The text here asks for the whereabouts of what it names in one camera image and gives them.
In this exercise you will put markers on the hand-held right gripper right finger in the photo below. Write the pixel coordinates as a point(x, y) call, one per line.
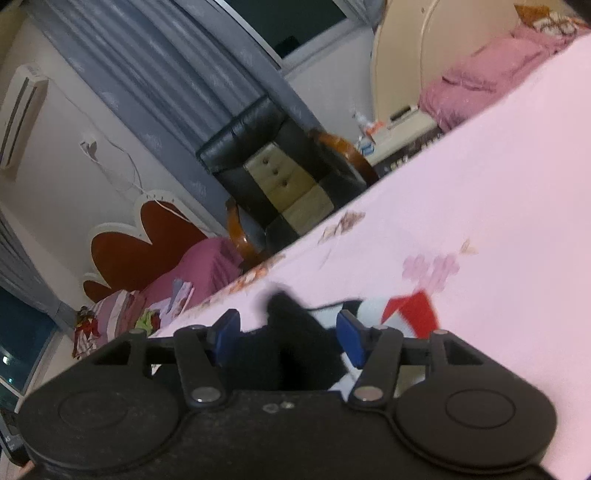
point(350, 334)

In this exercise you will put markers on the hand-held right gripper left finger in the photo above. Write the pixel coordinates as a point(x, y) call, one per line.
point(226, 334)

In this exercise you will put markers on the striped dinosaur knit sweater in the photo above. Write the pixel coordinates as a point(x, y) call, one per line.
point(295, 341)

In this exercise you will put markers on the magenta bed blanket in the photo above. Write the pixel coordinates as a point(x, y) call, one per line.
point(198, 272)

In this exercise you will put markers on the striped pink pillow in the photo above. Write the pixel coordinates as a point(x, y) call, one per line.
point(106, 318)

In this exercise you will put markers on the red heart-shaped headboard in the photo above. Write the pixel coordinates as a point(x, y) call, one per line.
point(138, 240)

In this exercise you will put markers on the black leather armchair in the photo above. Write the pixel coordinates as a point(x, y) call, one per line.
point(281, 175)

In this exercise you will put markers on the pink floral bed sheet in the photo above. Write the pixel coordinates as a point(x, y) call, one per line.
point(461, 207)

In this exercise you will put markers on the side window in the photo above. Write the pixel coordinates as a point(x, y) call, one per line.
point(23, 341)

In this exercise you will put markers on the cream nightstand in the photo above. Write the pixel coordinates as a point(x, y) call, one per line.
point(406, 131)

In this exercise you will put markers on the small white bottle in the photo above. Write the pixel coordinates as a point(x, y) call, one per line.
point(361, 123)

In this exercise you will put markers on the blue-grey side curtain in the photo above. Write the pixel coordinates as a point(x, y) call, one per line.
point(23, 267)

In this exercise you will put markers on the blue-grey window curtain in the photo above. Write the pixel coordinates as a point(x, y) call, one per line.
point(184, 83)

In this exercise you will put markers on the cream round headboard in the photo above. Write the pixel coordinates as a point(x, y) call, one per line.
point(401, 60)

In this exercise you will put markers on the pink quilt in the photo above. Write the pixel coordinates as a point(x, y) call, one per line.
point(485, 69)

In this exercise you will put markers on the white air conditioner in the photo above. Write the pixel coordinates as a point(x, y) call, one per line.
point(21, 115)

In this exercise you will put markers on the dark window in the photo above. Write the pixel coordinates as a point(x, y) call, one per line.
point(286, 23)

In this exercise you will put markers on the orange patterned cloth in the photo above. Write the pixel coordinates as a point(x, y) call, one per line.
point(547, 18)

